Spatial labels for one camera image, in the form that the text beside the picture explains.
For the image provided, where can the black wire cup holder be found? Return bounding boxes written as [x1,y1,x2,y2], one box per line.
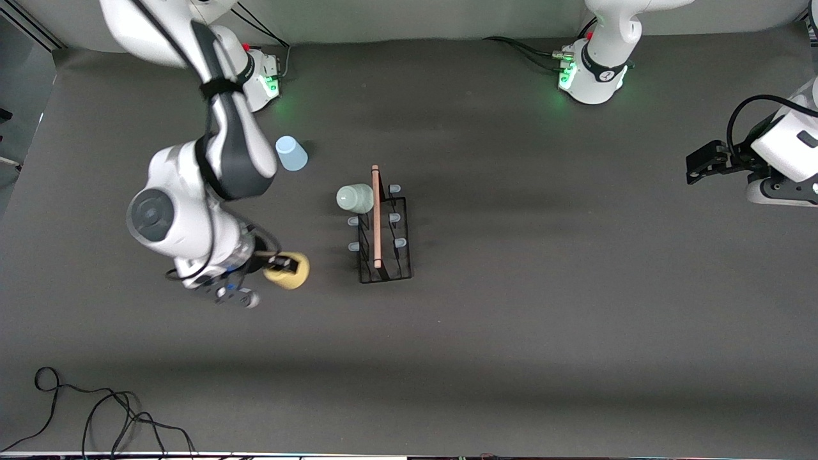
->
[347,164,415,284]

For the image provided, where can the grey metal frame rail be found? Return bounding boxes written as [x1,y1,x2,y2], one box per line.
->
[0,11,66,52]

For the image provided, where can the pale green plastic cup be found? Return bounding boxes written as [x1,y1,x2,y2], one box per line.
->
[336,183,375,215]

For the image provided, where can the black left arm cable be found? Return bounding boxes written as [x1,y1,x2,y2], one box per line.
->
[727,95,818,154]

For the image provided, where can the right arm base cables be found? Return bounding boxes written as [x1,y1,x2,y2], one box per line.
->
[230,6,292,82]

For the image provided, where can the loose black table cable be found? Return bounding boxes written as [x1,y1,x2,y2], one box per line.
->
[0,366,199,457]

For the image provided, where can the yellow plastic cup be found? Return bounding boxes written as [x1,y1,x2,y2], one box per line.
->
[263,250,311,291]

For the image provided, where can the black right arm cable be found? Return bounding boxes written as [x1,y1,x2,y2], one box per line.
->
[128,0,283,285]

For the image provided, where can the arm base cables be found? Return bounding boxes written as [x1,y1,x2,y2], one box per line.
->
[230,6,292,82]
[482,18,598,72]

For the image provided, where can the light blue plastic cup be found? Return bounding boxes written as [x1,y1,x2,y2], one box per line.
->
[275,135,309,172]

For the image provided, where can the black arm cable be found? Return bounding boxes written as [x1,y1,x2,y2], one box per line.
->
[727,95,818,154]
[128,0,283,285]

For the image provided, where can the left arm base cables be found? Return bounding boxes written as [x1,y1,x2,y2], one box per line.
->
[482,18,598,72]

